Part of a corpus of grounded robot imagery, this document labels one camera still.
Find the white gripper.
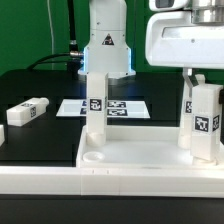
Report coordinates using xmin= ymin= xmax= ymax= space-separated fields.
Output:
xmin=145 ymin=11 xmax=224 ymax=97

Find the white desk top tray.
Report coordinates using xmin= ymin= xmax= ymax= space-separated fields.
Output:
xmin=76 ymin=125 xmax=224 ymax=170

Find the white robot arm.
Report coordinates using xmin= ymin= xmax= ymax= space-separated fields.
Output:
xmin=79 ymin=0 xmax=224 ymax=82

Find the white fiducial marker sheet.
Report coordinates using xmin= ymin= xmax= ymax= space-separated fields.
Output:
xmin=56 ymin=99 xmax=150 ymax=119

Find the white front fence bar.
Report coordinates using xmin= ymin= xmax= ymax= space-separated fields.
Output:
xmin=0 ymin=166 xmax=224 ymax=198

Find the white block left edge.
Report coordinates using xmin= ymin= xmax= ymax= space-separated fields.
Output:
xmin=0 ymin=125 xmax=5 ymax=147

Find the black cable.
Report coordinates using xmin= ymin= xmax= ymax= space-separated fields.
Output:
xmin=27 ymin=50 xmax=85 ymax=70

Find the white cable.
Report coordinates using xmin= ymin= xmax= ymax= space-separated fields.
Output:
xmin=46 ymin=0 xmax=56 ymax=70

